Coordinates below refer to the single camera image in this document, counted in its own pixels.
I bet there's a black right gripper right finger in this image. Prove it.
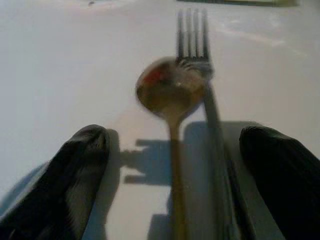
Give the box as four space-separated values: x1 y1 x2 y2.
239 125 320 240

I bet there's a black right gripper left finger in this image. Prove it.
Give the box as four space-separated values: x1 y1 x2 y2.
0 124 111 240

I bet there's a silver metal fork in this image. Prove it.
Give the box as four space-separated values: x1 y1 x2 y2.
175 7 256 240

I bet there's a gold metal spoon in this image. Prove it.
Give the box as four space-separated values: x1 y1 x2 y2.
134 56 206 240

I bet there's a dark flat object at table edge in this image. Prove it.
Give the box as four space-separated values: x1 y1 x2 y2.
176 0 301 7

